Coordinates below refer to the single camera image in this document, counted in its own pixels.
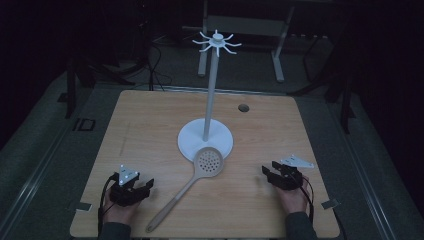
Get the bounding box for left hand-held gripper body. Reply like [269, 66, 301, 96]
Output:
[109, 163, 148, 207]

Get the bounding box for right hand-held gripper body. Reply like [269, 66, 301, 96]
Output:
[275, 153, 315, 192]

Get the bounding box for person's left hand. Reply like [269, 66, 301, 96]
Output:
[102, 191, 141, 226]

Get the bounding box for person's right hand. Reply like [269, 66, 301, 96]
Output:
[278, 185, 310, 215]

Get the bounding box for beige slotted spoon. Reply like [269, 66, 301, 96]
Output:
[145, 146, 225, 234]

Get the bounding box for white hook stand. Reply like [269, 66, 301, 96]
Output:
[177, 29, 243, 163]

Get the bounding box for black floor outlet box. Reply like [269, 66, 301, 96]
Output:
[72, 117, 97, 132]

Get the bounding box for black tripod stand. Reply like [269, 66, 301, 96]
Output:
[64, 55, 136, 120]
[289, 31, 357, 135]

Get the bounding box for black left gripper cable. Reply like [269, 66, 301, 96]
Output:
[97, 172, 120, 236]

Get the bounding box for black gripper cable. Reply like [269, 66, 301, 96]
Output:
[97, 172, 120, 236]
[299, 175, 316, 225]

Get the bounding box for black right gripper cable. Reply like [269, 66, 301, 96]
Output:
[299, 175, 316, 225]

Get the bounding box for black floor cables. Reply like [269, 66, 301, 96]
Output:
[145, 36, 174, 92]

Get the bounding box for white desk frame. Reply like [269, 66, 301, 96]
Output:
[197, 0, 296, 84]

